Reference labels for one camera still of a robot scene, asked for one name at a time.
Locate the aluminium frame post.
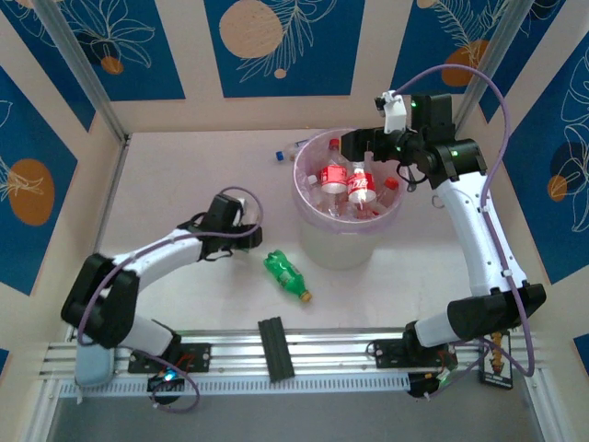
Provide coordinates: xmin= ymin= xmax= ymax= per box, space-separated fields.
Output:
xmin=34 ymin=0 xmax=130 ymax=146
xmin=445 ymin=0 xmax=537 ymax=139

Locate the controller board with led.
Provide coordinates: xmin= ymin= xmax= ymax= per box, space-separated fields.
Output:
xmin=146 ymin=370 xmax=186 ymax=392
xmin=407 ymin=371 xmax=455 ymax=400

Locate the black card orange print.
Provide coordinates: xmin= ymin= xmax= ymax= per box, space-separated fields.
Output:
xmin=478 ymin=333 xmax=514 ymax=390

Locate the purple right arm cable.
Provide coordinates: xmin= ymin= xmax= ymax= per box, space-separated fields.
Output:
xmin=395 ymin=64 xmax=537 ymax=401

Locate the right controller board with LED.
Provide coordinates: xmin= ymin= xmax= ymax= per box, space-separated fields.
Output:
xmin=407 ymin=371 xmax=455 ymax=400

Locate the clear bottle red cap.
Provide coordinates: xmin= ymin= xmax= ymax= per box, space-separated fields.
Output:
xmin=380 ymin=177 xmax=402 ymax=204

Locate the black rail bracket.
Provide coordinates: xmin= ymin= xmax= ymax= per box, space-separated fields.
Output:
xmin=257 ymin=315 xmax=295 ymax=382

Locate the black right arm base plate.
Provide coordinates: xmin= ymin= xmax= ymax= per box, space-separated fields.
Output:
xmin=372 ymin=339 xmax=459 ymax=370

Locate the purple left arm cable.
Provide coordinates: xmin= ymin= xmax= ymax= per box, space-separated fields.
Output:
xmin=75 ymin=185 xmax=264 ymax=413

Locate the white plastic bin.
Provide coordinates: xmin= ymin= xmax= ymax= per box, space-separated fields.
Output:
xmin=292 ymin=127 xmax=410 ymax=272

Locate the aluminium table side rail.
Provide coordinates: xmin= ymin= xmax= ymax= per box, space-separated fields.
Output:
xmin=68 ymin=137 xmax=131 ymax=342

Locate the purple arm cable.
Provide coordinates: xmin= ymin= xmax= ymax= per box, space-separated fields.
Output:
xmin=395 ymin=64 xmax=537 ymax=401
xmin=75 ymin=185 xmax=264 ymax=413

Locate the blue-grey soft pouch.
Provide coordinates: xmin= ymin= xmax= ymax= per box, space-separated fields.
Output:
xmin=74 ymin=344 xmax=115 ymax=387

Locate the left controller board with LED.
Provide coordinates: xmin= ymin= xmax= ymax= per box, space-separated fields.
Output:
xmin=146 ymin=370 xmax=186 ymax=392

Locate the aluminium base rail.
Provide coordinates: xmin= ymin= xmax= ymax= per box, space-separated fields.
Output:
xmin=39 ymin=327 xmax=549 ymax=377

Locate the white slotted cable duct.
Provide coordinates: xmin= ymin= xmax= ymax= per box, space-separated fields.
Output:
xmin=59 ymin=373 xmax=410 ymax=400

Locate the clear bottle blue cap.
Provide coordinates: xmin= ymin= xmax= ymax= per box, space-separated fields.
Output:
xmin=274 ymin=140 xmax=307 ymax=163

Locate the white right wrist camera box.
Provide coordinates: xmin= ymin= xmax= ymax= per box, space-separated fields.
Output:
xmin=375 ymin=89 xmax=409 ymax=135

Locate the green plastic bottle yellow cap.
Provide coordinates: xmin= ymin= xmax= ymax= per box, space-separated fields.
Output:
xmin=262 ymin=248 xmax=314 ymax=304

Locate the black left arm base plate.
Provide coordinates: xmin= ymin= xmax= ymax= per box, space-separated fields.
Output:
xmin=127 ymin=342 xmax=212 ymax=374

